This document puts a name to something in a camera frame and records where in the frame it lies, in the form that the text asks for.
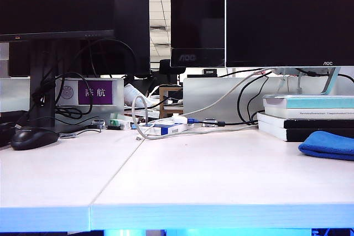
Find blue microfiber rag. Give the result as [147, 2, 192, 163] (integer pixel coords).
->
[298, 130, 354, 161]

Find wooden shelf box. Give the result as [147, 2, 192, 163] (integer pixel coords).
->
[159, 86, 185, 119]

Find blue white medicine box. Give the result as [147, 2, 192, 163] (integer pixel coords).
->
[139, 123, 195, 137]

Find silver desk partition panel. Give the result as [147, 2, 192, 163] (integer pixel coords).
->
[183, 77, 354, 124]

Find black office chair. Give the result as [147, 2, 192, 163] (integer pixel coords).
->
[159, 59, 186, 82]

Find silver partition foot clamp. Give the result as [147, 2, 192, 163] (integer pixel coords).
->
[202, 118, 220, 128]

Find frosted desk partition panel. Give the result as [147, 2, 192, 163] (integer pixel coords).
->
[0, 77, 125, 133]

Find green white carton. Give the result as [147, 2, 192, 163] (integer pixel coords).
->
[109, 112, 133, 131]

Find purple name sign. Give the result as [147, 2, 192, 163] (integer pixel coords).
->
[77, 80, 113, 106]

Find small black AOC monitor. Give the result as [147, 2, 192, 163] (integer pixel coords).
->
[170, 0, 226, 68]

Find black monitor plain back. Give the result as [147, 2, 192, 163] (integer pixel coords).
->
[8, 0, 152, 78]

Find cream white book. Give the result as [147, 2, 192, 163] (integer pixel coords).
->
[264, 106, 354, 120]

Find round grey badge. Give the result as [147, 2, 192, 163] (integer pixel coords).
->
[60, 85, 75, 100]

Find thick black cover book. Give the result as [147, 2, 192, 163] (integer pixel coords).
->
[258, 124, 354, 143]

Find black monitor stand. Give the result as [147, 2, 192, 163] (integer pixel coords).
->
[16, 39, 60, 133]

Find teal cover book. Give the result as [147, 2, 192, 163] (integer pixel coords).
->
[262, 94, 354, 109]

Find large black AOC monitor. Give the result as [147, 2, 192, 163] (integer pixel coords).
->
[225, 0, 354, 68]

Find thin black cover book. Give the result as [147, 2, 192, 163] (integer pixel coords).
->
[256, 112, 354, 131]

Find black computer mouse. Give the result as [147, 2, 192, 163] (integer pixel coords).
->
[10, 127, 60, 151]

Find silver loop monitor stand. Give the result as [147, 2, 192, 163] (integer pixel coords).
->
[272, 66, 342, 96]

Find white adapter with cable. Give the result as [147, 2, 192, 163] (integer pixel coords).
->
[134, 115, 189, 140]

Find black cable blue VGA plug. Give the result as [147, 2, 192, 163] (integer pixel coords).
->
[188, 118, 259, 127]

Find black arched cable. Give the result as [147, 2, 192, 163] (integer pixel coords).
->
[70, 38, 138, 80]

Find black power cables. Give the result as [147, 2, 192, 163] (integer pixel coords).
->
[237, 70, 273, 125]

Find black cable bundle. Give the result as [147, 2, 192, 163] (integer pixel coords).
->
[16, 72, 95, 135]

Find silver plug thin cable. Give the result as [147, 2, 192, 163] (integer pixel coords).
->
[59, 127, 102, 139]

